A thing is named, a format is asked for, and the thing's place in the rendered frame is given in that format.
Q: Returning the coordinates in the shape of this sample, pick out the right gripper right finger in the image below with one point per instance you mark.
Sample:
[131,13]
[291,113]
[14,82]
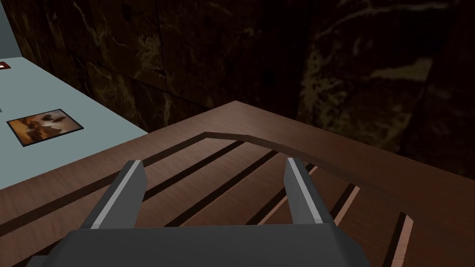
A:
[304,196]

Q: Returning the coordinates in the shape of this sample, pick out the brown wooden door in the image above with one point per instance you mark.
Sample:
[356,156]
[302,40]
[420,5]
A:
[334,174]

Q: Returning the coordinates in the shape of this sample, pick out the framed orange picture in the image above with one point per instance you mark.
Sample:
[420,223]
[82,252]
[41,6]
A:
[45,127]

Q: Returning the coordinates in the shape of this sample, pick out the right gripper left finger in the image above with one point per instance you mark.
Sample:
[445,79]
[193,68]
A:
[122,198]

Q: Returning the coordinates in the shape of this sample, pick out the small red framed picture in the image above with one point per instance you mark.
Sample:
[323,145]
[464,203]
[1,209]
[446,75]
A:
[3,66]

